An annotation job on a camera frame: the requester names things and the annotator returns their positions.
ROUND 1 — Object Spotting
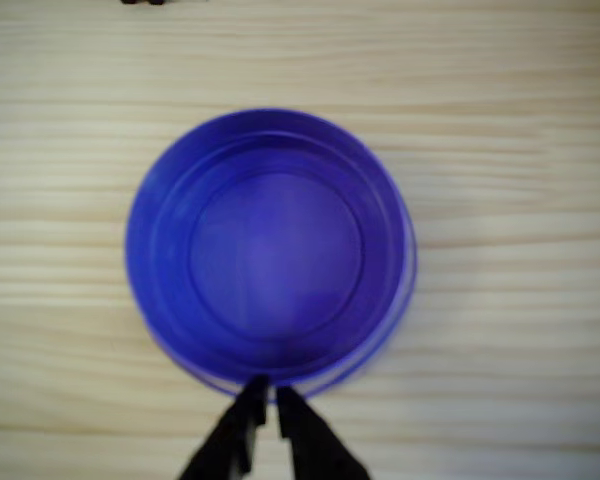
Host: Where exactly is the purple plastic bowl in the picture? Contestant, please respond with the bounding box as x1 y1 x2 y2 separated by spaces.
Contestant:
128 105 419 396

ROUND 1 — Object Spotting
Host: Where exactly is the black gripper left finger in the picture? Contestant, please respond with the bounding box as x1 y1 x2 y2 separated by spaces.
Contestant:
179 374 271 480

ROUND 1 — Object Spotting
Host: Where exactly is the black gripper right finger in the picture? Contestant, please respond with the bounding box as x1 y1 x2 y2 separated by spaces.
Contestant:
275 385 374 480

